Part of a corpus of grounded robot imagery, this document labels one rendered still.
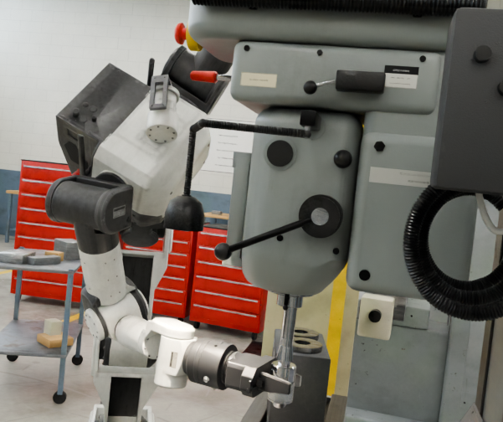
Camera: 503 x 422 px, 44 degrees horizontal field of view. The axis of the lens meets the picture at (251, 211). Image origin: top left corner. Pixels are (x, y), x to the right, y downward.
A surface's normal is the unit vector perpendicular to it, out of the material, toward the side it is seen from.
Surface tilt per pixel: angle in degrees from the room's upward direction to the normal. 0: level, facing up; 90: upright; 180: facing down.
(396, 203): 90
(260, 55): 90
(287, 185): 90
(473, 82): 90
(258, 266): 117
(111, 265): 107
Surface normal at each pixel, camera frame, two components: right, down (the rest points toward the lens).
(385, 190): -0.21, 0.03
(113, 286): 0.64, 0.40
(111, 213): 0.92, 0.19
